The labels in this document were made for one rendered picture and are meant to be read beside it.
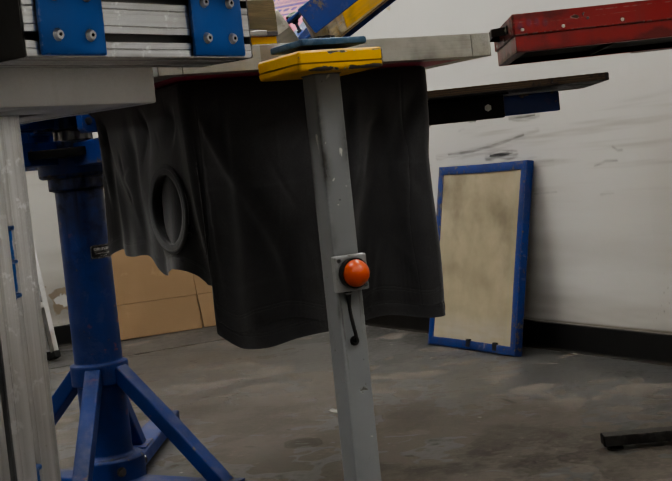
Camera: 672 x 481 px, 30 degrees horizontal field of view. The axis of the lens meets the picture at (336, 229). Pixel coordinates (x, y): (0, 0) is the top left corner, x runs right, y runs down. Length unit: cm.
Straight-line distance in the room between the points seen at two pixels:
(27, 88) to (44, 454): 46
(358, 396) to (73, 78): 59
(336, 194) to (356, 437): 34
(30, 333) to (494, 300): 352
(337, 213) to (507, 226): 321
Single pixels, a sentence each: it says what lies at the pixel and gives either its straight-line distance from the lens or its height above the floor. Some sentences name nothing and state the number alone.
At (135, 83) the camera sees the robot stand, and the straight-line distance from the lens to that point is 157.
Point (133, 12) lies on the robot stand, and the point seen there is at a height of 100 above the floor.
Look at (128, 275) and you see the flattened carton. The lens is 668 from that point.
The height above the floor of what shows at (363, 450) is 40.
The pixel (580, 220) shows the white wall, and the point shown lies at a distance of 469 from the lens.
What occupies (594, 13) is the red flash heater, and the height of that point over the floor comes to 109.
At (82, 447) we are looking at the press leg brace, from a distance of 311.
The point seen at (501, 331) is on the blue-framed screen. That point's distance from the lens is 490.
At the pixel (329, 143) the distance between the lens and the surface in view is 172.
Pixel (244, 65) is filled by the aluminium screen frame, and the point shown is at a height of 96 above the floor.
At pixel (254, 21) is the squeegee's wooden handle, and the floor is 110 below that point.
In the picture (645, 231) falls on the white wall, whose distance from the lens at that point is 443.
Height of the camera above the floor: 80
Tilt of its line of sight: 3 degrees down
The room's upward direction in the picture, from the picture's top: 6 degrees counter-clockwise
